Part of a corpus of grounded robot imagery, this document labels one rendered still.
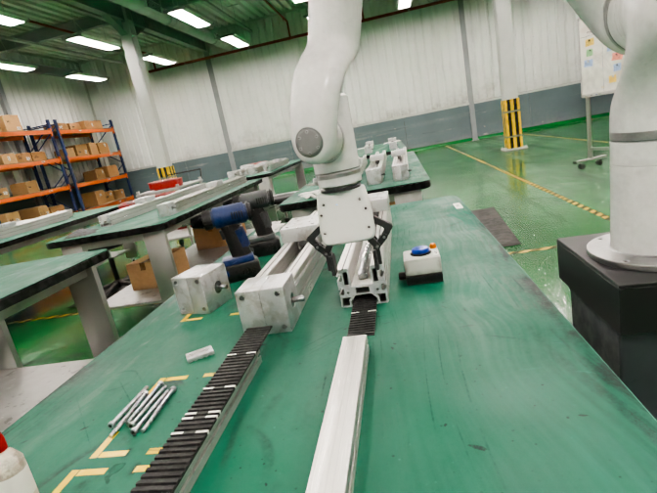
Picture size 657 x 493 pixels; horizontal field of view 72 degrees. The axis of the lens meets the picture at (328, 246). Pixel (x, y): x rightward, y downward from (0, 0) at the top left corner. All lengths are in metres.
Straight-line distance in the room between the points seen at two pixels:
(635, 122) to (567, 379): 0.38
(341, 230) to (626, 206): 0.45
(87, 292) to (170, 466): 2.11
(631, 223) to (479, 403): 0.38
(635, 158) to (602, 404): 0.36
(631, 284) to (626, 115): 0.24
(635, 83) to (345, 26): 0.43
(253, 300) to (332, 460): 0.45
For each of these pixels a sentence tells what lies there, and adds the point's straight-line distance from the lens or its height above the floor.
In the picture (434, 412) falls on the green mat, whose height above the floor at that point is 0.78.
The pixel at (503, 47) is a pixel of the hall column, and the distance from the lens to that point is 11.12.
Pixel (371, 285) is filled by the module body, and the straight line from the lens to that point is 0.94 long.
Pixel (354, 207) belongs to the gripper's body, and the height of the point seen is 1.00.
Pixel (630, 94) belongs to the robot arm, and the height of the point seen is 1.11.
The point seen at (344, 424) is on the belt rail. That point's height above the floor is 0.81.
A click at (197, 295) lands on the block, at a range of 1.13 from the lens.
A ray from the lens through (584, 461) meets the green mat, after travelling 0.56.
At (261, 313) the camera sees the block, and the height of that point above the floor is 0.83.
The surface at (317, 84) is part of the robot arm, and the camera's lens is 0.73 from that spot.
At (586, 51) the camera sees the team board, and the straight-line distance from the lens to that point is 7.20.
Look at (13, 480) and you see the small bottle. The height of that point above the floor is 0.83.
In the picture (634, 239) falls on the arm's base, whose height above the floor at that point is 0.90.
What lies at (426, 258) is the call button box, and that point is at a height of 0.84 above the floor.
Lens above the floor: 1.14
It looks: 14 degrees down
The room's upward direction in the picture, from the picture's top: 11 degrees counter-clockwise
